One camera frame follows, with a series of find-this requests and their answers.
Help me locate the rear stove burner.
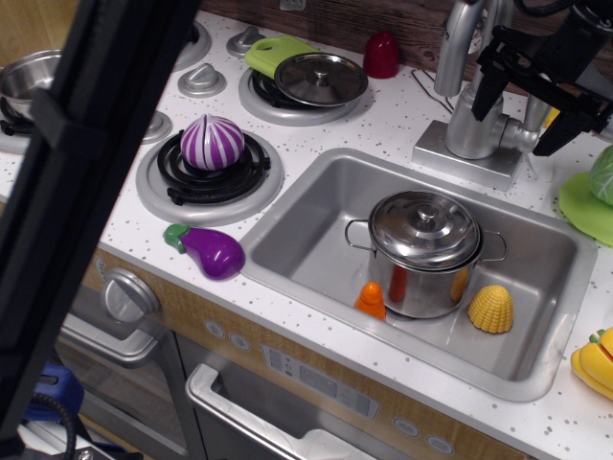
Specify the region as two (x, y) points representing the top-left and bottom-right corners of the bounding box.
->
(238, 70), (360, 127)

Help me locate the front stove burner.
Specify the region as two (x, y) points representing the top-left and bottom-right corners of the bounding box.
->
(136, 132), (284, 227)

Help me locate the stainless steel pot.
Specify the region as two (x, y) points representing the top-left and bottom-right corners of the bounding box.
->
(344, 218), (509, 319)

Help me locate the green round plate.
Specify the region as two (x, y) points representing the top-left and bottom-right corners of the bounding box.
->
(558, 172), (612, 246)

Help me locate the green toy cabbage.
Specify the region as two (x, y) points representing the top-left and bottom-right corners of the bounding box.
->
(588, 146), (613, 206)

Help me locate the silver dishwasher door handle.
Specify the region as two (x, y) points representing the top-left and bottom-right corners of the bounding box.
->
(185, 364), (371, 459)

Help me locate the grey stove knob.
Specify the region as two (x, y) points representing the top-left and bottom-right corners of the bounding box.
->
(226, 26), (264, 58)
(177, 63), (226, 99)

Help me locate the stove burner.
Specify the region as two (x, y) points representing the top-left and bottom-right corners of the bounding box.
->
(238, 70), (360, 127)
(136, 132), (284, 227)

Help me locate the silver toy faucet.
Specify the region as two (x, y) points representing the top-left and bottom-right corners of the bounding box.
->
(412, 1), (551, 192)

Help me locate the purple toy eggplant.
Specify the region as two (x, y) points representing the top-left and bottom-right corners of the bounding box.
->
(163, 223), (246, 281)

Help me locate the purple white toy onion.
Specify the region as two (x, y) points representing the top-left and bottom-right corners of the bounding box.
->
(180, 114), (245, 172)

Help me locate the dishwasher control panel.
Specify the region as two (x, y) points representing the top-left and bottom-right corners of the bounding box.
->
(261, 345), (380, 421)

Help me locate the flat steel pan lid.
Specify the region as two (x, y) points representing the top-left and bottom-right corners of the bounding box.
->
(274, 53), (369, 107)

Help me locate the steel pot at left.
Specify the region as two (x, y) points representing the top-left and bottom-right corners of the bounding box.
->
(1, 50), (61, 121)

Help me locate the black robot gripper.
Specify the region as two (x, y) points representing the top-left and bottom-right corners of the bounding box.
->
(472, 1), (612, 156)

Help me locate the yellow toy corn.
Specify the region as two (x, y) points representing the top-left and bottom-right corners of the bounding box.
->
(468, 285), (514, 334)

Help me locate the black camera stand post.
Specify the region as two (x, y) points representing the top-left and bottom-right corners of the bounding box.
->
(1, 1), (199, 459)

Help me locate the silver oven dial knob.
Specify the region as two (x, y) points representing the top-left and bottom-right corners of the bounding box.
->
(101, 267), (160, 324)

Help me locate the yellow toy bell pepper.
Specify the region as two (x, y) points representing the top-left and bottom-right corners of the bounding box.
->
(571, 328), (612, 400)

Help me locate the green toy cutting board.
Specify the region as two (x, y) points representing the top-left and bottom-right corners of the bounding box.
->
(244, 34), (319, 79)

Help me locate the grey rear stove knob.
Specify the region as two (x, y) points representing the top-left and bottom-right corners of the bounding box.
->
(226, 26), (264, 58)

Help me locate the silver oven door handle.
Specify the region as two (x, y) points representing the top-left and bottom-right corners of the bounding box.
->
(60, 313), (168, 369)

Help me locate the red toy cup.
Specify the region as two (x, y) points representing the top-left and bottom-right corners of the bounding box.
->
(363, 31), (399, 80)

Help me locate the blue clamp tool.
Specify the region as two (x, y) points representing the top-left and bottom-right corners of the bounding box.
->
(24, 363), (84, 422)

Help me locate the orange toy carrot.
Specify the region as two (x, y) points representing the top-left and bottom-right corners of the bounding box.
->
(353, 282), (387, 321)

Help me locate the grey toy sink basin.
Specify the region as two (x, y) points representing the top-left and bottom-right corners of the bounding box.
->
(241, 148), (598, 402)

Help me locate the steel pot lid with knob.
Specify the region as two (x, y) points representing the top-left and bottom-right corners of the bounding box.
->
(368, 191), (482, 270)

